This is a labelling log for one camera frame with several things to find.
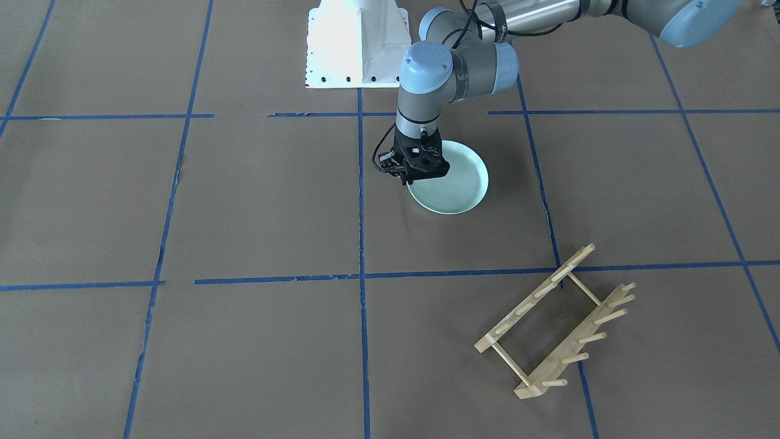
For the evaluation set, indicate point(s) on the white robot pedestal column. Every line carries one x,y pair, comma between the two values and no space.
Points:
356,44

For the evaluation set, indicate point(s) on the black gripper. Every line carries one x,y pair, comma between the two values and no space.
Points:
390,163

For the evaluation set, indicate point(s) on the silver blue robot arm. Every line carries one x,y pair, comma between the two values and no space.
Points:
467,53

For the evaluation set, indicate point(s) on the pale green ceramic plate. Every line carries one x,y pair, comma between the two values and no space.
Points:
463,187

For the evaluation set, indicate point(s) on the wooden dish rack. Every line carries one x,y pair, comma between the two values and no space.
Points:
554,323

